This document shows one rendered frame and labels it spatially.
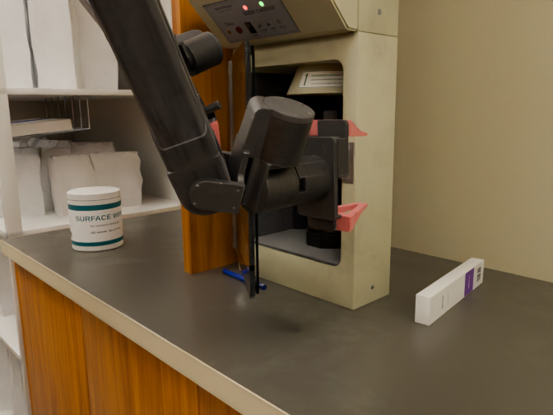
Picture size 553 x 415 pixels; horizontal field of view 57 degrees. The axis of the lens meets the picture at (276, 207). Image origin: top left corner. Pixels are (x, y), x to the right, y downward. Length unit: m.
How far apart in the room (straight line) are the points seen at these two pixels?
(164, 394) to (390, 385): 0.42
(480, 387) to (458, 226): 0.60
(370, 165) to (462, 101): 0.41
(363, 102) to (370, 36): 0.11
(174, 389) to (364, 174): 0.48
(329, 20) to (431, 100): 0.50
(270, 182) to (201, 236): 0.58
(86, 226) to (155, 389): 0.52
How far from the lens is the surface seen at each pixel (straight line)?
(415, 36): 1.31
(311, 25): 0.88
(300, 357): 0.76
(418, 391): 0.70
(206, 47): 0.87
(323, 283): 0.95
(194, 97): 0.51
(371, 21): 0.89
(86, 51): 2.09
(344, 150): 0.62
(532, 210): 1.19
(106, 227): 1.35
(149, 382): 1.00
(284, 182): 0.56
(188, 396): 0.88
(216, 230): 1.14
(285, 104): 0.55
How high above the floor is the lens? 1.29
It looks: 11 degrees down
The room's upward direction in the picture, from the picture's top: 1 degrees counter-clockwise
